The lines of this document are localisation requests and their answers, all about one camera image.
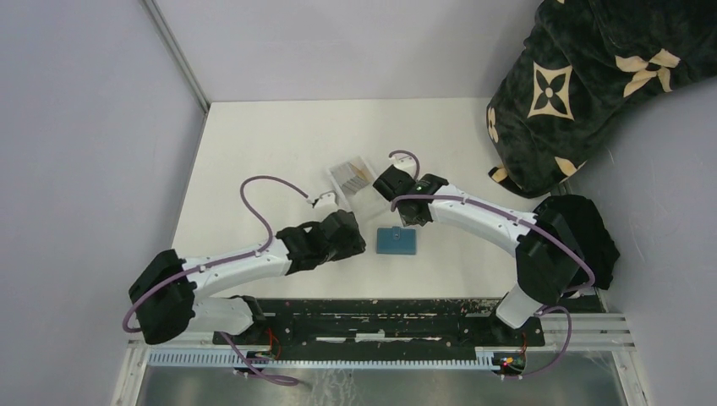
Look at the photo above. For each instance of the white slotted cable duct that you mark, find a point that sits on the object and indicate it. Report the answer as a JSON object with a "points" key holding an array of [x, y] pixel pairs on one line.
{"points": [[227, 358]]}

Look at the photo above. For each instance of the stack of credit cards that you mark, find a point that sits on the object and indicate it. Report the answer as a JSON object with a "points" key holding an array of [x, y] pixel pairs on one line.
{"points": [[350, 178]]}

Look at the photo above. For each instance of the aluminium rail frame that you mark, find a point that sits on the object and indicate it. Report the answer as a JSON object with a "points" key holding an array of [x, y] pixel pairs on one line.
{"points": [[450, 331]]}

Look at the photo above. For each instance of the aluminium corner post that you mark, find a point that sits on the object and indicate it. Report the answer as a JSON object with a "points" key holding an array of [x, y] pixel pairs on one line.
{"points": [[159, 22]]}

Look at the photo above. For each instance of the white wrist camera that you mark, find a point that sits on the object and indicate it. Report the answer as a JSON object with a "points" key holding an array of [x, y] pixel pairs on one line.
{"points": [[325, 201], [405, 163]]}

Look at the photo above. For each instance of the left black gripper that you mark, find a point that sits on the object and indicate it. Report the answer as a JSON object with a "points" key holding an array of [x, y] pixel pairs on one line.
{"points": [[353, 244]]}

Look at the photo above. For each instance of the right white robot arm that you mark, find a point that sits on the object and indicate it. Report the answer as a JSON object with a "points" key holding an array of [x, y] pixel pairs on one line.
{"points": [[549, 260]]}

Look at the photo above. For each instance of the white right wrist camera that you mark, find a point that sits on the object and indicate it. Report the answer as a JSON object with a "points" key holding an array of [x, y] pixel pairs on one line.
{"points": [[405, 163]]}

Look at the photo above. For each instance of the black cloth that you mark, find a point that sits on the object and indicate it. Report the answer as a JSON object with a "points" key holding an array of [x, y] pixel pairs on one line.
{"points": [[588, 228]]}

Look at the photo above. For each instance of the black floral patterned blanket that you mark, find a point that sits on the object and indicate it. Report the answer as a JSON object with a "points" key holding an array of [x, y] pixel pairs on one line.
{"points": [[583, 64]]}

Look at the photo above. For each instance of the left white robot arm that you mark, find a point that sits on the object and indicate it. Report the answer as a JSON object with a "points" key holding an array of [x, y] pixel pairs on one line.
{"points": [[174, 295]]}

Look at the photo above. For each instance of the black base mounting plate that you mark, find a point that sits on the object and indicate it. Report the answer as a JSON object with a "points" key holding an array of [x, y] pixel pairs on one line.
{"points": [[365, 352]]}

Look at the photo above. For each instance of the blue leather card holder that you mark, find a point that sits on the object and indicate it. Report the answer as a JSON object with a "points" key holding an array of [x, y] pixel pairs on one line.
{"points": [[396, 241]]}

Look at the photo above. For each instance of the clear plastic card box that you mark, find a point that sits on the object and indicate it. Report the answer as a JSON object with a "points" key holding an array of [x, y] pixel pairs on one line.
{"points": [[367, 203]]}

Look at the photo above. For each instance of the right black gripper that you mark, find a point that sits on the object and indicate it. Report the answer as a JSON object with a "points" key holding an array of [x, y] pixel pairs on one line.
{"points": [[406, 223]]}

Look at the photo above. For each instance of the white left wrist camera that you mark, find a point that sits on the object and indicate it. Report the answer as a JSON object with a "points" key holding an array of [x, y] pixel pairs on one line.
{"points": [[325, 201]]}

